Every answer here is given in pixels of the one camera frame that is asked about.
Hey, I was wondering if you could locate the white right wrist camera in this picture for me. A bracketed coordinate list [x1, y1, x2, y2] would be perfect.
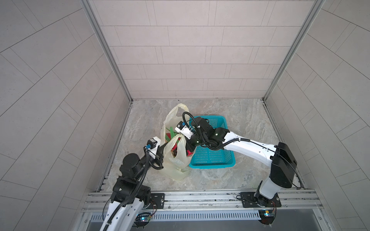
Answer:
[175, 121, 194, 139]

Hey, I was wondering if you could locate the right green circuit board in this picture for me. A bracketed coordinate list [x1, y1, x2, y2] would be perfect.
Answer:
[258, 210, 276, 225]

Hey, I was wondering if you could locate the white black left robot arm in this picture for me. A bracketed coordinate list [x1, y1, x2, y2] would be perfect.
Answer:
[100, 140, 165, 231]

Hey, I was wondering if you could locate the pink dragon fruit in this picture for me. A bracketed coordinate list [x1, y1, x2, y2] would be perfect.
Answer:
[163, 127, 194, 159]

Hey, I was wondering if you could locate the grey aluminium corner post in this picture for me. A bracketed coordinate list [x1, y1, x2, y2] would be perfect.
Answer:
[81, 0, 133, 104]
[262, 0, 325, 103]

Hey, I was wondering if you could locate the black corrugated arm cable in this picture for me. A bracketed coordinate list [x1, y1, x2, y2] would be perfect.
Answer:
[182, 111, 252, 151]
[106, 150, 164, 226]

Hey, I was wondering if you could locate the grey aluminium corner post right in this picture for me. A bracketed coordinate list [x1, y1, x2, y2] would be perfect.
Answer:
[262, 0, 325, 103]

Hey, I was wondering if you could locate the grey aluminium corner post left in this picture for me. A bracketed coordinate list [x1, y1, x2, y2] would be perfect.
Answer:
[81, 0, 133, 104]

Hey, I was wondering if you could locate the yellow printed plastic bag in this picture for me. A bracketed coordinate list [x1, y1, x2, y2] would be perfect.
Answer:
[160, 104, 192, 181]

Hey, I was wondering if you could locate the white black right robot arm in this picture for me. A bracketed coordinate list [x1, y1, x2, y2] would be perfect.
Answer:
[175, 116, 297, 207]

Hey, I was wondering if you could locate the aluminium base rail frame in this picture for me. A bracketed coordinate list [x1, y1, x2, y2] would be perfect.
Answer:
[72, 189, 330, 231]

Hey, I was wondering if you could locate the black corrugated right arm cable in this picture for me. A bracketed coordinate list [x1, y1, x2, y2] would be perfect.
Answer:
[182, 111, 252, 151]

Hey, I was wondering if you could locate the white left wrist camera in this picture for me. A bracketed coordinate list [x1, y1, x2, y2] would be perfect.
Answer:
[144, 137, 161, 159]

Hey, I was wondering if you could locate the green circuit board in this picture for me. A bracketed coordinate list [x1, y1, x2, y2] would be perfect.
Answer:
[134, 212, 152, 228]
[258, 210, 276, 225]

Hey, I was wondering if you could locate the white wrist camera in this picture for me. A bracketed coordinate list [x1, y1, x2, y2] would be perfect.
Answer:
[144, 137, 161, 159]
[175, 121, 194, 139]

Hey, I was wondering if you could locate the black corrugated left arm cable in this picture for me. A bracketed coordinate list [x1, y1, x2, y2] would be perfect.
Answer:
[106, 150, 164, 226]

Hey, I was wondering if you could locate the teal plastic basket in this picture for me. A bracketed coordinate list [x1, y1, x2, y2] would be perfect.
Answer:
[189, 116, 236, 169]

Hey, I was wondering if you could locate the left green circuit board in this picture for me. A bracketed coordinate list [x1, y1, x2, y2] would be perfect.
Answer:
[134, 212, 152, 228]

